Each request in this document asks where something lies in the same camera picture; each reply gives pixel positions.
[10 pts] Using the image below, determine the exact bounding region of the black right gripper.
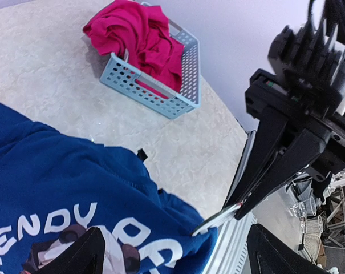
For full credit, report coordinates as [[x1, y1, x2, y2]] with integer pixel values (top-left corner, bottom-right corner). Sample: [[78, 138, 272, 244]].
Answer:
[[226, 69, 345, 220]]

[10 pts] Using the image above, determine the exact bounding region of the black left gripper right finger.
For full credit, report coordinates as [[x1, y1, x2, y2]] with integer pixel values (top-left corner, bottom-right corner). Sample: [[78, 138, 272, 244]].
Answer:
[[246, 224, 326, 274]]

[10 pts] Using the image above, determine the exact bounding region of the red garment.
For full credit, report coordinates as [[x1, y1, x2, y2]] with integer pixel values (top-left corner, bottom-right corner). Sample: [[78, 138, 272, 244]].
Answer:
[[83, 1, 184, 92]]

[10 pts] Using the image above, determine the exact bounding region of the blue printed t-shirt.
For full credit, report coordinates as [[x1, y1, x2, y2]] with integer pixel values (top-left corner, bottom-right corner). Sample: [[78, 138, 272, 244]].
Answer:
[[0, 103, 217, 273]]

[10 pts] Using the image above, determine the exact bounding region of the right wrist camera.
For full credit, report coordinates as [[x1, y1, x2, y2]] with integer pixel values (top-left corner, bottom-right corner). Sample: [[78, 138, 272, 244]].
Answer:
[[267, 19, 345, 117]]

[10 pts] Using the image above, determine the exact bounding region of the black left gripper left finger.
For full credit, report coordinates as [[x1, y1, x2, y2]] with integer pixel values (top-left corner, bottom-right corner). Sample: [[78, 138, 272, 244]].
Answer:
[[28, 227, 105, 273]]

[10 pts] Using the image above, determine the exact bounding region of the aluminium front rail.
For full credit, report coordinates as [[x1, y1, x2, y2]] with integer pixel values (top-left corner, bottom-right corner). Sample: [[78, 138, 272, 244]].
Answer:
[[202, 130, 257, 274]]

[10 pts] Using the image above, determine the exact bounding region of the light blue perforated basket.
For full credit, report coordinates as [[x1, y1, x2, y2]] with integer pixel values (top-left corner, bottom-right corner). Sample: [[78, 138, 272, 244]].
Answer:
[[100, 19, 201, 119]]

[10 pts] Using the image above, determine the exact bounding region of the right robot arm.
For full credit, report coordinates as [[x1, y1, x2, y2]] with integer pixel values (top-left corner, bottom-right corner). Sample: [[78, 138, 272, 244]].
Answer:
[[227, 1, 345, 220]]

